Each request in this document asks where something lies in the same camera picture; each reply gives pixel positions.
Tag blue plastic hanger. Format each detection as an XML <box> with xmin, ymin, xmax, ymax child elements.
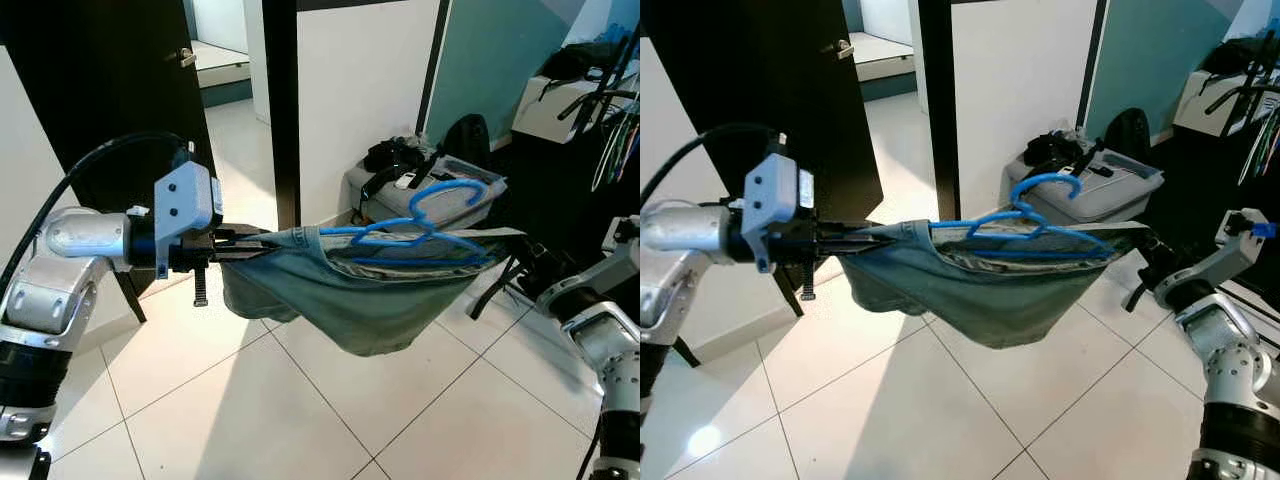
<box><xmin>930</xmin><ymin>172</ymin><xmax>1113</xmax><ymax>263</ymax></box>
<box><xmin>320</xmin><ymin>178</ymin><xmax>493</xmax><ymax>269</ymax></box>

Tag grey-green denim shorts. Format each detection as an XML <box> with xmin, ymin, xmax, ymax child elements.
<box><xmin>838</xmin><ymin>218</ymin><xmax>1151</xmax><ymax>351</ymax></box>
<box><xmin>218</xmin><ymin>225</ymin><xmax>526</xmax><ymax>358</ymax></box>

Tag grey storage box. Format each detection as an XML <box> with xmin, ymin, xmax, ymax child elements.
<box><xmin>345</xmin><ymin>150</ymin><xmax>509</xmax><ymax>236</ymax></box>
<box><xmin>1005</xmin><ymin>148</ymin><xmax>1166</xmax><ymax>226</ymax></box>

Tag black rounded backpack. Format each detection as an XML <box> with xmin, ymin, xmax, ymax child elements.
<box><xmin>1103</xmin><ymin>108</ymin><xmax>1151</xmax><ymax>161</ymax></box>
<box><xmin>443</xmin><ymin>113</ymin><xmax>493</xmax><ymax>171</ymax></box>

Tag white box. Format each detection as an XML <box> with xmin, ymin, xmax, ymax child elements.
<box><xmin>1172</xmin><ymin>65</ymin><xmax>1280</xmax><ymax>138</ymax></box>
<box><xmin>512</xmin><ymin>68</ymin><xmax>640</xmax><ymax>144</ymax></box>

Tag black door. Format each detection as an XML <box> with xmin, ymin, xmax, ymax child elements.
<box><xmin>645</xmin><ymin>0</ymin><xmax>887</xmax><ymax>319</ymax></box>
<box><xmin>0</xmin><ymin>0</ymin><xmax>216</xmax><ymax>323</ymax></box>

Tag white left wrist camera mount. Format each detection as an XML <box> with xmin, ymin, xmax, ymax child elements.
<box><xmin>153</xmin><ymin>160</ymin><xmax>223</xmax><ymax>279</ymax></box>
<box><xmin>742</xmin><ymin>150</ymin><xmax>816</xmax><ymax>273</ymax></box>

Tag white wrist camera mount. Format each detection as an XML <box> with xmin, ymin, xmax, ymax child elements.
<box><xmin>1160</xmin><ymin>208</ymin><xmax>1277</xmax><ymax>301</ymax></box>
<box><xmin>742</xmin><ymin>150</ymin><xmax>816</xmax><ymax>273</ymax></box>
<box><xmin>153</xmin><ymin>160</ymin><xmax>223</xmax><ymax>279</ymax></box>
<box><xmin>545</xmin><ymin>213</ymin><xmax>640</xmax><ymax>301</ymax></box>

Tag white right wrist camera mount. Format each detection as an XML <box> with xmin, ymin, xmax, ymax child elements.
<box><xmin>545</xmin><ymin>213</ymin><xmax>640</xmax><ymax>301</ymax></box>
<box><xmin>1160</xmin><ymin>208</ymin><xmax>1277</xmax><ymax>301</ymax></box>

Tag black bag with straps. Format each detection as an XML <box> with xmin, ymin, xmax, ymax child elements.
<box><xmin>362</xmin><ymin>135</ymin><xmax>441</xmax><ymax>186</ymax></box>
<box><xmin>1020</xmin><ymin>130</ymin><xmax>1101</xmax><ymax>176</ymax></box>

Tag green wire hanger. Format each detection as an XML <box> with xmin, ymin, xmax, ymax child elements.
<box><xmin>1237</xmin><ymin>98</ymin><xmax>1276</xmax><ymax>186</ymax></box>
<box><xmin>592</xmin><ymin>100</ymin><xmax>633</xmax><ymax>191</ymax></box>

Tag black door frame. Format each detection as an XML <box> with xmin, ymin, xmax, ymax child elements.
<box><xmin>262</xmin><ymin>0</ymin><xmax>303</xmax><ymax>231</ymax></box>
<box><xmin>918</xmin><ymin>0</ymin><xmax>961</xmax><ymax>223</ymax></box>

